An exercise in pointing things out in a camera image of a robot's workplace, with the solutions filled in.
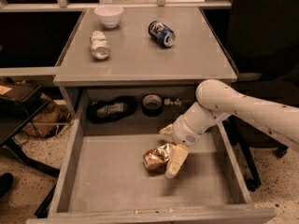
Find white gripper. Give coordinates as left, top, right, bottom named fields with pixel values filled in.
left=159, top=102, right=229, bottom=178

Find crushed orange soda can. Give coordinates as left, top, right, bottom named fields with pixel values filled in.
left=143, top=143, right=176, bottom=171

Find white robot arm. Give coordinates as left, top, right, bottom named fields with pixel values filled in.
left=160, top=79, right=299, bottom=178

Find grey open drawer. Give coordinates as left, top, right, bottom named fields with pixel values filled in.
left=26, top=91, right=277, bottom=224

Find grey cabinet counter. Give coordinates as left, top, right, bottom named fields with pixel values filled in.
left=54, top=7, right=237, bottom=112

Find blue soda can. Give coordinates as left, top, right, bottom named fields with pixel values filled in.
left=148, top=21, right=176, bottom=48

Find white green soda can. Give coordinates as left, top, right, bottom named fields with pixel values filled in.
left=90, top=31, right=110, bottom=60

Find small keys on shelf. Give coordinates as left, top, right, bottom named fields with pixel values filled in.
left=164, top=98, right=182, bottom=106

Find black tape roll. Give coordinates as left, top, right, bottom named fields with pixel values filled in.
left=142, top=94, right=163, bottom=117

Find brown bag on floor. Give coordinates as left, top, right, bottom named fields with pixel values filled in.
left=0, top=81, right=73, bottom=139

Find white bowl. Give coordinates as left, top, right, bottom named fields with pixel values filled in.
left=94, top=5, right=124, bottom=28

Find black office chair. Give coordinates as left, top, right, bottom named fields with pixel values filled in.
left=224, top=0, right=299, bottom=192

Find black shoe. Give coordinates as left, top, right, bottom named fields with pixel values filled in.
left=0, top=173, right=14, bottom=198

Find black strap bundle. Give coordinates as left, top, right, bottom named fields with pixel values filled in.
left=86, top=95, right=137, bottom=125

